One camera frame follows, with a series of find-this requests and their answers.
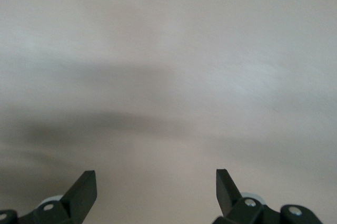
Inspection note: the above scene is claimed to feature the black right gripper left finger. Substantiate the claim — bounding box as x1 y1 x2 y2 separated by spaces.
0 170 97 224

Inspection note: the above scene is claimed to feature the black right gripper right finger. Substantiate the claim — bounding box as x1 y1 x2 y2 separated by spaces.
213 168 323 224

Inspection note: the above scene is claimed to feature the brown table cloth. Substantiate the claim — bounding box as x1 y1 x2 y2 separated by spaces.
0 0 337 224

